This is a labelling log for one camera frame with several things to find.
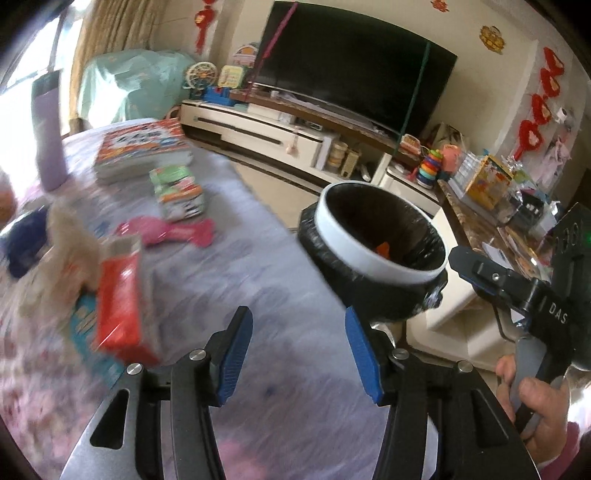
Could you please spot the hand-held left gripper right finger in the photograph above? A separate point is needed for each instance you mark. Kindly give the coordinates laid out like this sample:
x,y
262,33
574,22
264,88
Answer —
x,y
364,355

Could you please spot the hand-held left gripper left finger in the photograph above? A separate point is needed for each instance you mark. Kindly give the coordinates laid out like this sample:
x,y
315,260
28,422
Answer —
x,y
233,360

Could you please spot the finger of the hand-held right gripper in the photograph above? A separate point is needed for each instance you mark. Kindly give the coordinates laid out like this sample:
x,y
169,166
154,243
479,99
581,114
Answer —
x,y
508,302
480,270

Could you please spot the orange snack packet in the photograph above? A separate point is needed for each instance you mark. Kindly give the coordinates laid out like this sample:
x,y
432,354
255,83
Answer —
x,y
383,250

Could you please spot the white bin with black liner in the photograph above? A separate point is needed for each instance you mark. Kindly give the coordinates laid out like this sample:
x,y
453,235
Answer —
x,y
351,235

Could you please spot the red snack packet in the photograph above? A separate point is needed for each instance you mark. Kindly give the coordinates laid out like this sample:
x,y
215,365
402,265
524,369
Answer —
x,y
120,304

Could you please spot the pink hairbrush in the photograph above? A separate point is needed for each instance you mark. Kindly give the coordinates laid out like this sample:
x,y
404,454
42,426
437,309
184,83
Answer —
x,y
157,230

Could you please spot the person's right forearm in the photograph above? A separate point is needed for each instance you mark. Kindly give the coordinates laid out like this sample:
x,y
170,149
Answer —
x,y
565,464

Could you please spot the person's right hand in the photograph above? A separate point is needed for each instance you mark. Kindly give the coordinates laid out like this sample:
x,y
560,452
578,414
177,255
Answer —
x,y
549,410

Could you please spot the marble counter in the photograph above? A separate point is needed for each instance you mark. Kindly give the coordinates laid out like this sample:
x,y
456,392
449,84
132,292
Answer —
x,y
475,226

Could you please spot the clear plastic organizer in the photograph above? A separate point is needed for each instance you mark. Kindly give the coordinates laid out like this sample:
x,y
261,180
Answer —
x,y
526,205

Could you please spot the yellow printed box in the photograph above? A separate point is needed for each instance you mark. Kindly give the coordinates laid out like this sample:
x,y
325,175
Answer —
x,y
487,180

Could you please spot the floral tablecloth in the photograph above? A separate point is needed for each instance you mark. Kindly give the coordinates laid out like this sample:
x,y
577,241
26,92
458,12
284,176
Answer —
x,y
277,277

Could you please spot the clear drawer organizer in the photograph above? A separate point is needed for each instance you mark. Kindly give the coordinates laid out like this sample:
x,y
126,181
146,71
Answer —
x,y
461,171

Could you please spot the rainbow stacking rings toy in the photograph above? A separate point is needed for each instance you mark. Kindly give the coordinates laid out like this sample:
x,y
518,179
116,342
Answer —
x,y
430,166

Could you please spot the pink plastic toy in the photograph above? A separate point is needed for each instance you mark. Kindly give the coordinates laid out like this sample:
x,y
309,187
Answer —
x,y
451,157

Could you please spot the beige bag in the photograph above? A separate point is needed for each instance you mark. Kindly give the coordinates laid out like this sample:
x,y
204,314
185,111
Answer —
x,y
445,136

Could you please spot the toy cash register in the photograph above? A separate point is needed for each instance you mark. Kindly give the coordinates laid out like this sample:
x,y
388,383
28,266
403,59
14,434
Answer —
x,y
410,144

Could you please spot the small wooden toy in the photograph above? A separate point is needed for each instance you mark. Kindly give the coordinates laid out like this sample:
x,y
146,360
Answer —
x,y
352,164

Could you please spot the green white carton box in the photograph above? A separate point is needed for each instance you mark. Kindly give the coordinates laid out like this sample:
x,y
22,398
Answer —
x,y
178,194

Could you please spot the round wooden container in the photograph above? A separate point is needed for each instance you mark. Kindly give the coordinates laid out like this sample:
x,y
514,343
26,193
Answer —
x,y
339,157

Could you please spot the white tissue pack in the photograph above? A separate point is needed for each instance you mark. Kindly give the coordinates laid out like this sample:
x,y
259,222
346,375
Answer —
x,y
64,249

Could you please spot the pink hanging toy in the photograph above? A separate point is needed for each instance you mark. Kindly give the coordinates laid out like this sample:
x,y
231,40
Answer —
x,y
292,141

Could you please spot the white television cabinet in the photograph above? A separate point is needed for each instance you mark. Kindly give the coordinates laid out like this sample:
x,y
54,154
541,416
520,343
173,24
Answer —
x,y
258,134

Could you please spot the colourful picture book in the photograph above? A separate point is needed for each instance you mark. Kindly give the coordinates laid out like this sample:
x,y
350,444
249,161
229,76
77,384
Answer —
x,y
138,147

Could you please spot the dark blue cloth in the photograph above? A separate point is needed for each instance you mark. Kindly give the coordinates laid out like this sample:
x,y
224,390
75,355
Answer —
x,y
23,244

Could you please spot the black flat television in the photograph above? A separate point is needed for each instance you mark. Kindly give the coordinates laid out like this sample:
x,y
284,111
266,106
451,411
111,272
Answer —
x,y
346,60

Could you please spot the blue plastic toy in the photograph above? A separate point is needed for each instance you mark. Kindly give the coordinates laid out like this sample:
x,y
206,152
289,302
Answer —
x,y
219,95

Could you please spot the small red paper decoration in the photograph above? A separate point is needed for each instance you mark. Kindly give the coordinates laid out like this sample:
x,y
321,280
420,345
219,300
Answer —
x,y
437,4

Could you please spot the yellow toy phone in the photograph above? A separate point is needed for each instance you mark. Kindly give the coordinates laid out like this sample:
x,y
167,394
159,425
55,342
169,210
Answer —
x,y
231,76

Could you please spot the toy ferris wheel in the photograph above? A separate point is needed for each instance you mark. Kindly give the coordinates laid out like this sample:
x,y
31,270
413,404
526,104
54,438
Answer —
x,y
201,76

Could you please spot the purple thermos bottle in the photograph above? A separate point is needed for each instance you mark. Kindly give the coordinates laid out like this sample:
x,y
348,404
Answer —
x,y
50,138

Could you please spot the teal covered armchair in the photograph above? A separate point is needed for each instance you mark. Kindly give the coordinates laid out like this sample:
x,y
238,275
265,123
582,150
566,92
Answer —
x,y
129,83

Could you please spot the pink house cutout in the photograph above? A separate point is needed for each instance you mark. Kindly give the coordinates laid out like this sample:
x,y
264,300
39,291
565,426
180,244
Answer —
x,y
245,56

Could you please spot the beige patterned curtain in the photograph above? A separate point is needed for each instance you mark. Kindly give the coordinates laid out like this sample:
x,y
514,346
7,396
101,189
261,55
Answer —
x,y
115,27

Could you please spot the white security camera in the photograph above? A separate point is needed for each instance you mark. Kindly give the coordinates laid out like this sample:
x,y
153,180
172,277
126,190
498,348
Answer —
x,y
563,114

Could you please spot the gold and red wall decoration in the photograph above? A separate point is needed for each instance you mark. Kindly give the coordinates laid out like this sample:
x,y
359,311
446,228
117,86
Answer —
x,y
491,39

